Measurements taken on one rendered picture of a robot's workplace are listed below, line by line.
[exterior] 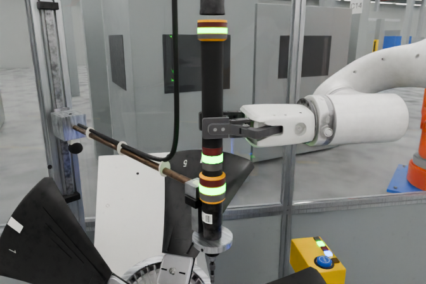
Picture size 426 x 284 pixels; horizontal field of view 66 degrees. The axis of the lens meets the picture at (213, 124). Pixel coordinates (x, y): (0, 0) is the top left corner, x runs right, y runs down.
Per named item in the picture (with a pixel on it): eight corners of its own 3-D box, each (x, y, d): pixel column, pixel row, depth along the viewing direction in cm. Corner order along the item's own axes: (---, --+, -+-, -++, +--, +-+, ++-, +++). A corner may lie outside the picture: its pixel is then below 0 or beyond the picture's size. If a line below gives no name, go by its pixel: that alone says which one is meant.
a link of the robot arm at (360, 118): (314, 85, 57) (340, 106, 49) (382, 84, 59) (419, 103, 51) (306, 129, 61) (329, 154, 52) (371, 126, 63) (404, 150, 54)
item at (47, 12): (62, 200, 108) (36, 1, 93) (77, 196, 111) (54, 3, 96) (65, 204, 106) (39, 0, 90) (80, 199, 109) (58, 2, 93)
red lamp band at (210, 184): (193, 181, 54) (193, 175, 53) (212, 174, 57) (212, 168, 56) (212, 190, 51) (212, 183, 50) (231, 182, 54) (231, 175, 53)
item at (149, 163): (73, 130, 94) (72, 125, 94) (77, 129, 95) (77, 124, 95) (194, 191, 57) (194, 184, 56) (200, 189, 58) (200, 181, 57)
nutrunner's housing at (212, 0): (196, 253, 57) (192, -31, 46) (212, 244, 60) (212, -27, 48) (212, 264, 55) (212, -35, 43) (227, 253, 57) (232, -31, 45)
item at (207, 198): (193, 196, 54) (193, 189, 54) (212, 187, 57) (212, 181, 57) (212, 205, 51) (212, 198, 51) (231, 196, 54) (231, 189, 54)
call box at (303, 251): (288, 266, 107) (290, 238, 104) (317, 263, 108) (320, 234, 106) (310, 304, 92) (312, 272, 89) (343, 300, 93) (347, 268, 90)
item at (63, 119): (51, 136, 100) (48, 109, 98) (74, 132, 105) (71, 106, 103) (64, 144, 93) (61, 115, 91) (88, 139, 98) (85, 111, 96)
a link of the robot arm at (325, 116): (334, 153, 51) (316, 154, 50) (309, 137, 59) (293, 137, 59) (340, 100, 49) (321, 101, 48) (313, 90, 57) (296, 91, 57)
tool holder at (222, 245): (176, 236, 58) (175, 186, 56) (205, 221, 63) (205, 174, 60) (211, 260, 52) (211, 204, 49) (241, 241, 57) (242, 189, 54)
